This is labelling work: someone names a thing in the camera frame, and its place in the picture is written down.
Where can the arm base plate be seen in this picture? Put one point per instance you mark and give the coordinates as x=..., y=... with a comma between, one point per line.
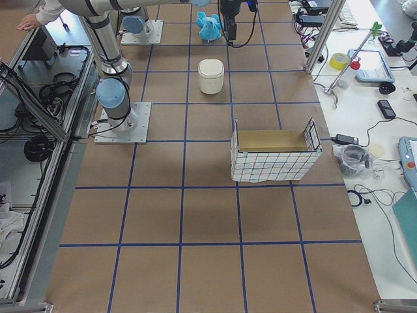
x=154, y=38
x=134, y=128

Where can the blue teach pendant tablet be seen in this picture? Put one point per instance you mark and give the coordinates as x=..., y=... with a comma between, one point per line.
x=373, y=67

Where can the white sleeved forearm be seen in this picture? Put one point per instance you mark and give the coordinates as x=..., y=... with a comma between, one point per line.
x=49, y=11

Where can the yellow tape roll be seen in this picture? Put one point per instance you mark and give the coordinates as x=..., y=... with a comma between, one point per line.
x=339, y=61

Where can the person's hand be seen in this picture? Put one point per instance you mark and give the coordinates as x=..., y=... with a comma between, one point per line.
x=28, y=23

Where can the wire basket with checked cloth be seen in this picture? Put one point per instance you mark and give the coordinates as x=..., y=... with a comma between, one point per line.
x=273, y=155

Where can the plastic bag with black parts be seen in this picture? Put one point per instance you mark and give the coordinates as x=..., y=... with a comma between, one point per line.
x=354, y=161

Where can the aluminium frame post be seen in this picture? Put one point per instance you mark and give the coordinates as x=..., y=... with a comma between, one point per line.
x=326, y=29

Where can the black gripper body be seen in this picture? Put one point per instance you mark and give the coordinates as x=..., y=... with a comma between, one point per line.
x=229, y=10

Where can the blue teddy bear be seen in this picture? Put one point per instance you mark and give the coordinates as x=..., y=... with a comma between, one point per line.
x=210, y=26

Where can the black phone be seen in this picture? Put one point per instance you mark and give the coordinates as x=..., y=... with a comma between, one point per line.
x=386, y=109

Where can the black power adapter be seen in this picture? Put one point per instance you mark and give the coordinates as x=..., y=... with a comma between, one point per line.
x=342, y=139

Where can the red capped bottle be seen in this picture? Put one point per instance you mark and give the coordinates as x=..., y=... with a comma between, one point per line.
x=349, y=75

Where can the white trash can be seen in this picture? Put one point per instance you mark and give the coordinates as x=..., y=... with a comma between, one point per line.
x=211, y=73

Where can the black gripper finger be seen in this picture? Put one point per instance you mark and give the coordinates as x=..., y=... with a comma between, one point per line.
x=234, y=31
x=227, y=31

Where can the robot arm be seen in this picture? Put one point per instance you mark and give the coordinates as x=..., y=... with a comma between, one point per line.
x=136, y=21
x=113, y=92

